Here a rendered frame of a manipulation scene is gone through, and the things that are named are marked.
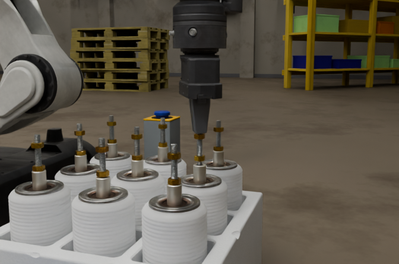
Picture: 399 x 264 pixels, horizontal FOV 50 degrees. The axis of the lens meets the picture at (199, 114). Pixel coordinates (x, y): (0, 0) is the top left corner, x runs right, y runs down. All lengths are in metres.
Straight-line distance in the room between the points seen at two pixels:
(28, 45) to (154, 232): 0.64
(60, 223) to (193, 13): 0.39
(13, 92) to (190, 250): 0.62
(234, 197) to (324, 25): 5.55
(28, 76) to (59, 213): 0.42
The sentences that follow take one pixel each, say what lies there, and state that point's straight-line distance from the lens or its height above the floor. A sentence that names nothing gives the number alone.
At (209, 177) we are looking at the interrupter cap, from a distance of 0.77.
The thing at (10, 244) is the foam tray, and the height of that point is 0.18.
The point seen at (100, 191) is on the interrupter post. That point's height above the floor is 0.26.
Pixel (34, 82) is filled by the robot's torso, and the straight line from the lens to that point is 1.05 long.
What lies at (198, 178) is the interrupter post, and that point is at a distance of 0.74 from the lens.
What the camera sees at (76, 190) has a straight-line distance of 0.81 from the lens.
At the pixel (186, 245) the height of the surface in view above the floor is 0.21.
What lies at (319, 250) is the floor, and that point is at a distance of 1.13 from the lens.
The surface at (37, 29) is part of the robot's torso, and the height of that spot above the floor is 0.53.
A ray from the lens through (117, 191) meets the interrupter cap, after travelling 0.70.
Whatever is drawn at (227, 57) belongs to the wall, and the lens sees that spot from 9.64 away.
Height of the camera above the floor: 0.47
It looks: 8 degrees down
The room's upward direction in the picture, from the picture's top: straight up
